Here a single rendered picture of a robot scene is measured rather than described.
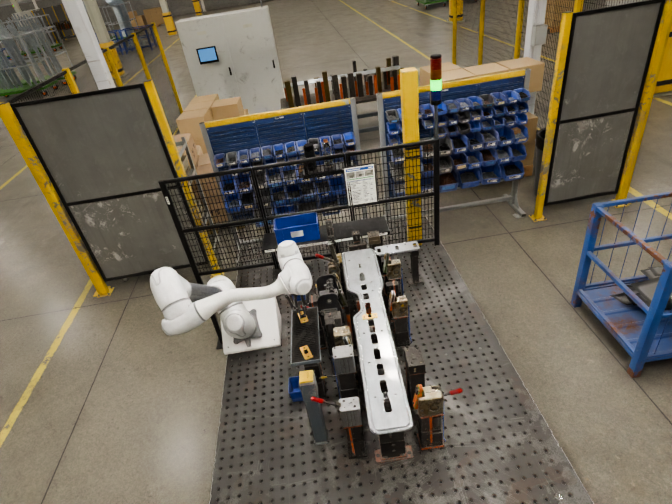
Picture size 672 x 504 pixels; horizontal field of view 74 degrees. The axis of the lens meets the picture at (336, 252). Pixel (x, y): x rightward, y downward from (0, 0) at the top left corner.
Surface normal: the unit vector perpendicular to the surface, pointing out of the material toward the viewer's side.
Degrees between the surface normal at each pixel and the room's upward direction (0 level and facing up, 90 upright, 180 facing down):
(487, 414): 0
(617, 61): 90
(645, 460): 0
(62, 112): 89
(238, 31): 90
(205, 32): 90
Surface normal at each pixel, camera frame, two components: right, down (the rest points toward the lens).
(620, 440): -0.13, -0.82
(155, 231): 0.17, 0.57
